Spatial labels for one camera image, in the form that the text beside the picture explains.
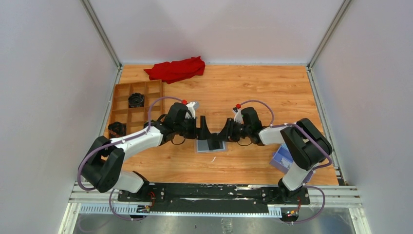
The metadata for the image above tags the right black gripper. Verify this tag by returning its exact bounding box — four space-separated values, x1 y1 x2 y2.
216 118 252 142

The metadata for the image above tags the red cloth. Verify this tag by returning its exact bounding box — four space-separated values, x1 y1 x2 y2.
144 56 206 84

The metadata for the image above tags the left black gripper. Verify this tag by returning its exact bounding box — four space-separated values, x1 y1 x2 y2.
174 116 212 140

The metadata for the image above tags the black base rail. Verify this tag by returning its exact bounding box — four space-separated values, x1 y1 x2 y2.
117 183 310 214

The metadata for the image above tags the black round part lower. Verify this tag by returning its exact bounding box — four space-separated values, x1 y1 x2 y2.
108 121 127 138

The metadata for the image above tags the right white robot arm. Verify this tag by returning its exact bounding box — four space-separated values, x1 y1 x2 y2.
217 105 333 204

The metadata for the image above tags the dark grey credit card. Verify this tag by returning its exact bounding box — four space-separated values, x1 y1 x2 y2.
207 133 224 151

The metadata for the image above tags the aluminium frame rail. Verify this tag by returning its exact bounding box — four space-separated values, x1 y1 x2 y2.
59 183 371 234

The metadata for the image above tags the black round part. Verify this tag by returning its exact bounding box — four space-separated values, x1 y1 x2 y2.
108 121 127 138
128 93 145 108

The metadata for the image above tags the blue plastic box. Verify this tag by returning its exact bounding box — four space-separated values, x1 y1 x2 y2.
269 144 293 174

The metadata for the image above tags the black round part upper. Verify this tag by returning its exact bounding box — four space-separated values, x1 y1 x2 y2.
128 93 145 108

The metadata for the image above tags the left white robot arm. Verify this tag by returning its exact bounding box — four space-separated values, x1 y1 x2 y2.
77 100 211 201

